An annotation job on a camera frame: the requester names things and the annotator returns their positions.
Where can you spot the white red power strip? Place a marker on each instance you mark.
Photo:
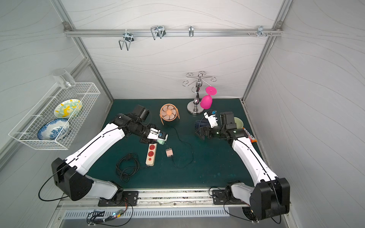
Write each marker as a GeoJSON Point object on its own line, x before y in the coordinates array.
{"type": "Point", "coordinates": [151, 155]}

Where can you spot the blue white patterned bowl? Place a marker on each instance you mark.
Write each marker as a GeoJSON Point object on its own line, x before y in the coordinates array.
{"type": "Point", "coordinates": [55, 129]}

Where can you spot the aluminium front frame rail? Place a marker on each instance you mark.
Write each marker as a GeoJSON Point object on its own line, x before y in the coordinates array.
{"type": "Point", "coordinates": [154, 198]}

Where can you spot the aluminium horizontal rail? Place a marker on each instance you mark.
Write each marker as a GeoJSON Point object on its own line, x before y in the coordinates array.
{"type": "Point", "coordinates": [170, 33]}

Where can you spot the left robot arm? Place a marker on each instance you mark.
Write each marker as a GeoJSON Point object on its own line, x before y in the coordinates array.
{"type": "Point", "coordinates": [70, 174]}

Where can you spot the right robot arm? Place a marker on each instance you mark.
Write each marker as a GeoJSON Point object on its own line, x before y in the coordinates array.
{"type": "Point", "coordinates": [270, 195]}

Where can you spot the clear glass cup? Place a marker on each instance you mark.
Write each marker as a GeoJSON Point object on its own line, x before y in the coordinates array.
{"type": "Point", "coordinates": [63, 78]}

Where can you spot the colourful snack packet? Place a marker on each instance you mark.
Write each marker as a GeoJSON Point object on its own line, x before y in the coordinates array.
{"type": "Point", "coordinates": [251, 137]}

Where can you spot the small metal hook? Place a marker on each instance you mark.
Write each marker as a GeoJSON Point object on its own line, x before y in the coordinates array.
{"type": "Point", "coordinates": [191, 31]}

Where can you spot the green ceramic bowl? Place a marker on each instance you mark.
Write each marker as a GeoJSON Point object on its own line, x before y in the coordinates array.
{"type": "Point", "coordinates": [239, 123]}

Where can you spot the yellow green patterned bowl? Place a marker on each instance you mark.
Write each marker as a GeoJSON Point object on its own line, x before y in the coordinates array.
{"type": "Point", "coordinates": [68, 109]}

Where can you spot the pink usb charger plug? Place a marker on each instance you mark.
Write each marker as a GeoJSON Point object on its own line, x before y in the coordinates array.
{"type": "Point", "coordinates": [169, 152]}

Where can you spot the metal double hook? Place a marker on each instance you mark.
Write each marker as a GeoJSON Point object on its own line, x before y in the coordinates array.
{"type": "Point", "coordinates": [158, 32]}
{"type": "Point", "coordinates": [126, 40]}

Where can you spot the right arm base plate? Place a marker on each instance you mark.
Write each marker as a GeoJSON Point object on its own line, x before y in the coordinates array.
{"type": "Point", "coordinates": [221, 197]}

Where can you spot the green usb charger plug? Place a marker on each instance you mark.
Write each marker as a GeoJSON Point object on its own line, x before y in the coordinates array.
{"type": "Point", "coordinates": [162, 140]}

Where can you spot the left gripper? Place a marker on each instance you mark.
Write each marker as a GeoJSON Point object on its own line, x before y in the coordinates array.
{"type": "Point", "coordinates": [154, 130]}

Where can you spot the metal hook right end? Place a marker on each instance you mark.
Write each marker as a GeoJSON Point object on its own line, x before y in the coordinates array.
{"type": "Point", "coordinates": [260, 32]}

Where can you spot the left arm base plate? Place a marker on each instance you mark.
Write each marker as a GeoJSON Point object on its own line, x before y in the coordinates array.
{"type": "Point", "coordinates": [121, 198]}

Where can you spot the orange desk fan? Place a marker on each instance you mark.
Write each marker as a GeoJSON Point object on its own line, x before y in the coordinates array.
{"type": "Point", "coordinates": [168, 113]}

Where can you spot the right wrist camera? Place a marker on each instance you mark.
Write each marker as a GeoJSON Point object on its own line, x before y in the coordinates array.
{"type": "Point", "coordinates": [212, 119]}

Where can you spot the white wire basket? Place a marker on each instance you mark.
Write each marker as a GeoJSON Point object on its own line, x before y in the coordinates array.
{"type": "Point", "coordinates": [27, 128]}

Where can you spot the silver glass holder stand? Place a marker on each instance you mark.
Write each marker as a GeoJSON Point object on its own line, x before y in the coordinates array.
{"type": "Point", "coordinates": [199, 80]}

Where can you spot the pink plastic wine glass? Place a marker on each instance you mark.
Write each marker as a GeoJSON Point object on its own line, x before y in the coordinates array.
{"type": "Point", "coordinates": [207, 100]}

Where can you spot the navy blue desk fan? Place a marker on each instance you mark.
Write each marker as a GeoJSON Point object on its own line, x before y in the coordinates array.
{"type": "Point", "coordinates": [201, 125]}

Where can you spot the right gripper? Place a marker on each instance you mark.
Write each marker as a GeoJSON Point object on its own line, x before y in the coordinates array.
{"type": "Point", "coordinates": [204, 132]}

